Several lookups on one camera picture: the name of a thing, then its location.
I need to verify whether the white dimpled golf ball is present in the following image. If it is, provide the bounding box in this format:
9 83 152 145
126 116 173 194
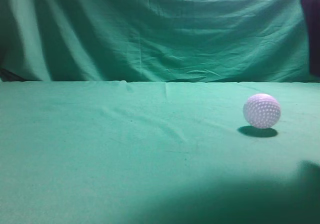
242 93 281 129

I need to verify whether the green cloth backdrop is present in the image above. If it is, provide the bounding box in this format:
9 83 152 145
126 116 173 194
0 0 319 83

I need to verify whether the green cloth table cover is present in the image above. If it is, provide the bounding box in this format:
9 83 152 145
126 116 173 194
0 81 320 224

